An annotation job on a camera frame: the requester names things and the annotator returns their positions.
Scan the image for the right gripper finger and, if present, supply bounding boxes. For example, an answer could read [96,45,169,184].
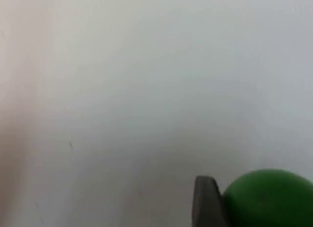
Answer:
[191,175,232,227]

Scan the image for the green ball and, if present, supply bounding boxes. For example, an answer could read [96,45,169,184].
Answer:
[221,168,313,227]

